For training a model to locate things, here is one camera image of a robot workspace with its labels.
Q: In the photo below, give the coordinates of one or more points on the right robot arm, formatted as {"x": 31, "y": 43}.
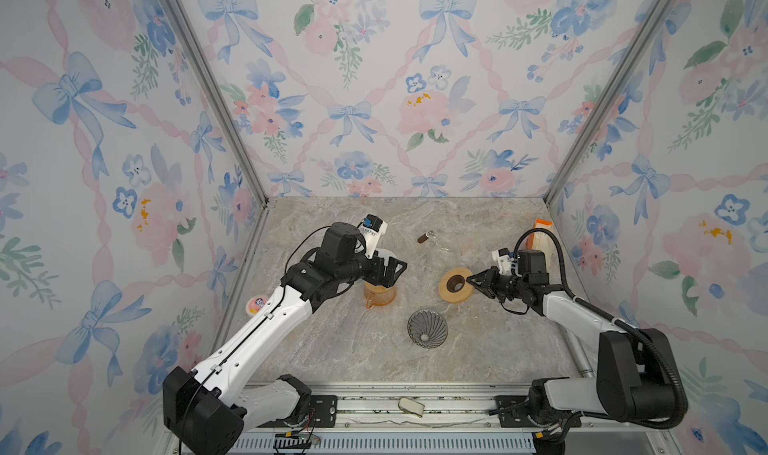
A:
{"x": 636, "y": 379}

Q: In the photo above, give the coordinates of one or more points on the white small block on rail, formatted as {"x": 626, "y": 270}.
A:
{"x": 411, "y": 406}

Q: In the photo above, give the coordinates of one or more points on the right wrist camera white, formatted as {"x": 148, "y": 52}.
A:
{"x": 505, "y": 262}

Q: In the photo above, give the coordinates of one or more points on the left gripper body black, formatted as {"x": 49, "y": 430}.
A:
{"x": 359, "y": 269}

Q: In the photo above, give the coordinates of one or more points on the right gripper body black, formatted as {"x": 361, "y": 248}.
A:
{"x": 510, "y": 287}

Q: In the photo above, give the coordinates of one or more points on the silver microphone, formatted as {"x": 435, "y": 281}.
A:
{"x": 579, "y": 355}

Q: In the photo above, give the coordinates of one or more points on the grey ribbed glass dripper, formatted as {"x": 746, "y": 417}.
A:
{"x": 427, "y": 329}

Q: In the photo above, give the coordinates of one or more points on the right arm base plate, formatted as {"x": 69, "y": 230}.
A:
{"x": 517, "y": 411}

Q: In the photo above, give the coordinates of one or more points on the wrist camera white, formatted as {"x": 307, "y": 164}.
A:
{"x": 505, "y": 262}
{"x": 372, "y": 229}

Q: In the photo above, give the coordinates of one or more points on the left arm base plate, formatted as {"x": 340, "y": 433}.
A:
{"x": 321, "y": 412}

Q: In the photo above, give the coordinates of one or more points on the wooden ring lid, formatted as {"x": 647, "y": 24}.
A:
{"x": 454, "y": 287}

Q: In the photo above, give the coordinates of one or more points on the orange glass carafe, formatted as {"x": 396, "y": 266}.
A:
{"x": 377, "y": 296}

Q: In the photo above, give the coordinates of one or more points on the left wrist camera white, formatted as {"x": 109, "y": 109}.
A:
{"x": 372, "y": 229}

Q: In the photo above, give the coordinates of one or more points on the orange coffee filter pack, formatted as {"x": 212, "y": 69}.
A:
{"x": 542, "y": 242}

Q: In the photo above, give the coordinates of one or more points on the white paper coffee filter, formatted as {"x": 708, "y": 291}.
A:
{"x": 375, "y": 267}

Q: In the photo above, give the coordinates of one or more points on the clear glass carafe wooden handle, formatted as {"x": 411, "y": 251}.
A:
{"x": 435, "y": 241}

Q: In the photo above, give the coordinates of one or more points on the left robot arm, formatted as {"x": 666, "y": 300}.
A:
{"x": 210, "y": 406}

